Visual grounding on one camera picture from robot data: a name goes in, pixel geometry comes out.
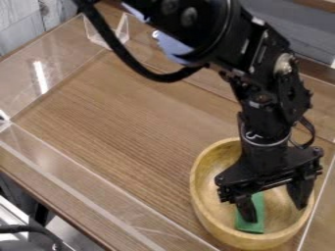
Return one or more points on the green rectangular block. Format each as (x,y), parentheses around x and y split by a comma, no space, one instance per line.
(242,224)

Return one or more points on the clear acrylic corner bracket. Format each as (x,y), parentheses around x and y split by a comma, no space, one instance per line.
(100,35)

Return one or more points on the clear acrylic tray wall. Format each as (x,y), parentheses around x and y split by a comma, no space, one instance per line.
(99,143)

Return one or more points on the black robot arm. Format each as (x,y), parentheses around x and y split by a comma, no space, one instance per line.
(214,34)

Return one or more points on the brown wooden bowl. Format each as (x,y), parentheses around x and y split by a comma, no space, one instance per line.
(283,218)

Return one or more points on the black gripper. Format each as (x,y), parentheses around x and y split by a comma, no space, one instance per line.
(268,164)

